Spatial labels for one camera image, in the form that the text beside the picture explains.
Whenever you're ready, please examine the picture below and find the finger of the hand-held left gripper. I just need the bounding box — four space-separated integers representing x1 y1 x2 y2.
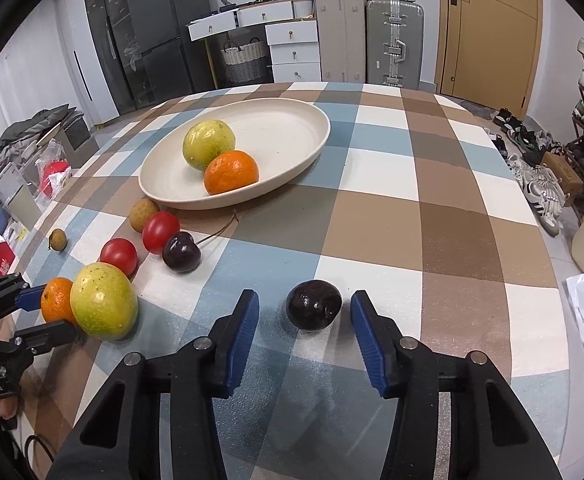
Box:
0 272 48 328
9 320 85 361

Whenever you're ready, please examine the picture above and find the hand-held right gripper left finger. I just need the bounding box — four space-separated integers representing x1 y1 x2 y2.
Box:
47 289 261 480

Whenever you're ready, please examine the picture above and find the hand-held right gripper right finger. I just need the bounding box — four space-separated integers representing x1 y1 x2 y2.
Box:
350 290 565 480

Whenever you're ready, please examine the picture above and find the orange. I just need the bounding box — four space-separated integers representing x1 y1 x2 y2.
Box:
40 277 80 326
203 150 260 196

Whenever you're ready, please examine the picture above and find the dark purple plum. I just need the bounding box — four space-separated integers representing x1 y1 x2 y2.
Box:
286 280 343 332

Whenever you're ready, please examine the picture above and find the yellow round fruit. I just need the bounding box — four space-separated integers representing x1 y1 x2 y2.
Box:
70 262 139 341

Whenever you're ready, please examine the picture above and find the red cherry tomato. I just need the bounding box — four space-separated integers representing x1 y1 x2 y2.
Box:
142 211 181 255
99 238 139 279

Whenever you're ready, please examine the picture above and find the dark cherry with stem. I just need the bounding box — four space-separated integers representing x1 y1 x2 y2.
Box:
162 212 243 275

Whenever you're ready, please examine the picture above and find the large brown longan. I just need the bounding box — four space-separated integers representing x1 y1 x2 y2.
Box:
128 198 161 234

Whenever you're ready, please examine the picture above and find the green-yellow round fruit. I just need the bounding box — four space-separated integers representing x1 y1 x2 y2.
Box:
182 119 236 171

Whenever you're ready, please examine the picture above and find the cream oval plate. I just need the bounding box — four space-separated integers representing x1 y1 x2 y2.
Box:
138 98 332 210

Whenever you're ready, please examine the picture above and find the person's left hand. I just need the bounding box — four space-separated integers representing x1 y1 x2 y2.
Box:
0 392 22 421

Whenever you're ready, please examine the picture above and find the red box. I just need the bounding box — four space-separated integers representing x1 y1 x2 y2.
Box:
0 241 18 278

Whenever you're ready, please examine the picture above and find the clear plastic bag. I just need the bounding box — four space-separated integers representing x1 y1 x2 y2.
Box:
37 142 75 201

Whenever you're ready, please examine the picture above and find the checkered tablecloth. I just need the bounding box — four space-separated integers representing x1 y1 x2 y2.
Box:
0 81 570 480

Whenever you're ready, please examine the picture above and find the grey jacket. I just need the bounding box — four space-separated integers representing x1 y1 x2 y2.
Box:
0 105 80 196

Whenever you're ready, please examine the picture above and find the open cardboard box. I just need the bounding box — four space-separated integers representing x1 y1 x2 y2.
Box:
34 110 100 171

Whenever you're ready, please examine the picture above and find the white curtain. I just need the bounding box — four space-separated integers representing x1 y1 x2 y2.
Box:
0 0 93 171

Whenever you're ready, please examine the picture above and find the white wardrobe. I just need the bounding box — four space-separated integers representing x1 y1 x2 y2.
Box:
57 0 123 126

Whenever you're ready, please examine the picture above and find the pile of shoes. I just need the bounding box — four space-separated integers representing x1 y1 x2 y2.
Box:
486 107 570 236

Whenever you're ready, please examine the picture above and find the grey floor cloth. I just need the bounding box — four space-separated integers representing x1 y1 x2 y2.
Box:
459 101 495 121

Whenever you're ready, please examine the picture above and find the brown cardboard box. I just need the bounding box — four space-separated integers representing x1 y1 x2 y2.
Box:
542 151 584 193

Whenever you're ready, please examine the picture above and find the wooden stick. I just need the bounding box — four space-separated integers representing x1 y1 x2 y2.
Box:
203 39 219 92

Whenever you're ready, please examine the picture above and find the woven laundry basket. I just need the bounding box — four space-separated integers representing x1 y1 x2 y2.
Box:
220 37 271 86

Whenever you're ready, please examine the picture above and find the dark glass cabinet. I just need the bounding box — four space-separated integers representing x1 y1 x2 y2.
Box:
81 0 145 116

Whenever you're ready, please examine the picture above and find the white drawer desk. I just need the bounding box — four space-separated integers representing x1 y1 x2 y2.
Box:
187 0 323 83

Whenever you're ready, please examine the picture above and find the beige suitcase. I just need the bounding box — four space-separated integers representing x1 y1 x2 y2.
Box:
316 0 367 84

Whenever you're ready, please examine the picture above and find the silver suitcase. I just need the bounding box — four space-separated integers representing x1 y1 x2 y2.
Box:
366 0 425 90

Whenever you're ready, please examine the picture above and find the dark grey refrigerator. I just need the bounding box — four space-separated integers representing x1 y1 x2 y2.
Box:
124 0 217 111

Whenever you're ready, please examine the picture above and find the wooden door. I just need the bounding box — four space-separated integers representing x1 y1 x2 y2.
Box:
434 0 543 121

